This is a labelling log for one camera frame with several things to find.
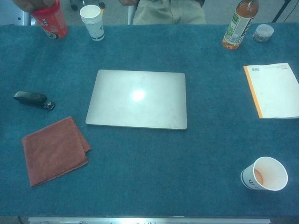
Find white chair leg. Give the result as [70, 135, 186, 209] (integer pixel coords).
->
[127, 5, 137, 25]

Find brown rounded object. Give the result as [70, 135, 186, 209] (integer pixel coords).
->
[12, 0, 57, 13]

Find paper cup with orange drink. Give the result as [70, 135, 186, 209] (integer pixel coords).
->
[240, 156, 289, 192]

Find white notepad orange spine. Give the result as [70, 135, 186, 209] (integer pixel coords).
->
[243, 62, 299, 119]

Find small clear jar dark seeds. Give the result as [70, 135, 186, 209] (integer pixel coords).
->
[252, 24, 275, 43]

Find silver laptop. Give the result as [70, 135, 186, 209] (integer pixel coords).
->
[85, 69, 188, 131]

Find seated person in beige trousers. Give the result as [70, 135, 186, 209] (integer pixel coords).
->
[118, 0, 207, 25]

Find teal table mat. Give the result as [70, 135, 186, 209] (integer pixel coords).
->
[0, 22, 299, 217]

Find tea bottle with green label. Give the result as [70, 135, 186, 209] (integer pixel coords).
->
[222, 0, 259, 50]

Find black stapler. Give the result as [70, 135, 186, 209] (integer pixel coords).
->
[13, 91, 56, 112]

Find rust brown folded cloth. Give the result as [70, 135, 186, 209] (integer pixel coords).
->
[21, 116, 92, 188]

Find black tripod leg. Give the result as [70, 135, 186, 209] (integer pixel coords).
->
[271, 0, 293, 23]

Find aluminium profile rail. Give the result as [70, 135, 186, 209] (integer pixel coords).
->
[28, 216, 271, 224]

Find red snack canister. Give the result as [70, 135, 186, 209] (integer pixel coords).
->
[30, 0, 69, 40]

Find grey metal frame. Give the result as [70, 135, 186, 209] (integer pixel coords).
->
[17, 11, 36, 26]

